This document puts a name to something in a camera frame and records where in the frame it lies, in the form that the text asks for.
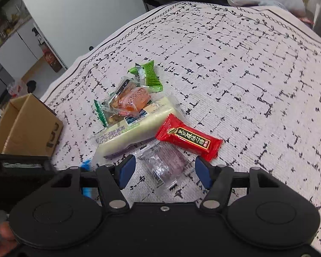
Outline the black shoe on floor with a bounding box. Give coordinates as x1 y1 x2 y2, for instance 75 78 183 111
26 80 37 93

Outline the white kitchen cabinet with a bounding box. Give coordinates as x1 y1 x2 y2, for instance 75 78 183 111
0 19 44 79

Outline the brown soda bottle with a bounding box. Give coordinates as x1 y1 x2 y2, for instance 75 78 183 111
42 44 62 73

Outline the white patterned bedspread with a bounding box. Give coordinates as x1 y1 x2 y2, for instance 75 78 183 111
42 2 321 251

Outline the orange snack packet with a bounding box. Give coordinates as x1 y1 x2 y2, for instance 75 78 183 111
107 77 151 117

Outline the dark green snack packet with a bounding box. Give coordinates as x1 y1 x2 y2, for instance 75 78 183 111
94 100 109 128

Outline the brown cardboard box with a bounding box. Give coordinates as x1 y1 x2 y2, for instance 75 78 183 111
0 93 63 157

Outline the purple clear snack packet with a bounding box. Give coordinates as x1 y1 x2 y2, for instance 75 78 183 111
136 140 190 191

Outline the white cake packet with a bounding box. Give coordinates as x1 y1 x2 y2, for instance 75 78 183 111
91 95 185 164

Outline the red snack bar packet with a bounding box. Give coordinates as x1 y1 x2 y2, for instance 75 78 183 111
155 114 223 162

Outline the blue green snack packet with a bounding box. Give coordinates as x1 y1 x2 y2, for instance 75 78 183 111
80 160 92 198

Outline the person's left hand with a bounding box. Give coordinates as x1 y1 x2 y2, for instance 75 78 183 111
0 211 17 256

